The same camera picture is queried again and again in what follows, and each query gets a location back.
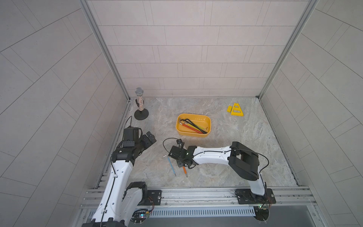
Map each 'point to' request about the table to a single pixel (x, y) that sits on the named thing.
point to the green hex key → (201, 127)
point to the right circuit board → (262, 212)
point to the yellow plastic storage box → (203, 120)
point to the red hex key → (191, 128)
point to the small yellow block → (229, 109)
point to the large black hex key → (180, 120)
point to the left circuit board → (140, 216)
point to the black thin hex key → (196, 127)
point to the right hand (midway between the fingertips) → (181, 161)
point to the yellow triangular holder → (237, 110)
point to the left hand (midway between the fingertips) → (151, 137)
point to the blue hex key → (175, 174)
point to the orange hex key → (185, 170)
